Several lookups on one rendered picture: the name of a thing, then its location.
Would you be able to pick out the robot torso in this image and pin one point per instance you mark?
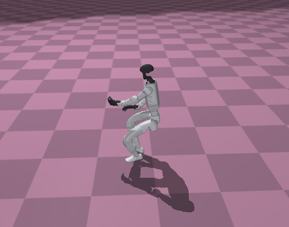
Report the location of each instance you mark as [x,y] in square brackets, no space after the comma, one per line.
[153,101]

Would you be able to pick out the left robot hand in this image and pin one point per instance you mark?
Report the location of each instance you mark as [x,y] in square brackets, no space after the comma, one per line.
[113,102]

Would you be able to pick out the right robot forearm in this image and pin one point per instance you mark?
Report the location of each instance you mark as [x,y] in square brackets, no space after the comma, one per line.
[141,104]

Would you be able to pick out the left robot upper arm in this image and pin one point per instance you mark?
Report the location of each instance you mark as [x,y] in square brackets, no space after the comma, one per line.
[146,92]

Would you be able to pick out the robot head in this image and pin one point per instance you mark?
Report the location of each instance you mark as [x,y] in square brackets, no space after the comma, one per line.
[147,68]

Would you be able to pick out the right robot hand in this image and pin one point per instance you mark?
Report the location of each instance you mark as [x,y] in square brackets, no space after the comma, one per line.
[130,107]

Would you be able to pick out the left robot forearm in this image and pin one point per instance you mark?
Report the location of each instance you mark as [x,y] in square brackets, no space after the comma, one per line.
[129,101]

